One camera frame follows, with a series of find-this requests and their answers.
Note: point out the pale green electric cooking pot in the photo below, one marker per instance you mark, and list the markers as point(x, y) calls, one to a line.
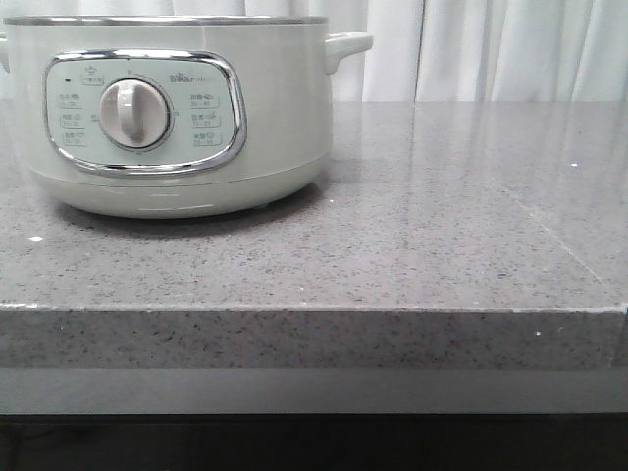
point(173, 116)

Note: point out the white pleated curtain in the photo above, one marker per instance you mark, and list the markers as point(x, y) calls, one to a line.
point(433, 51)

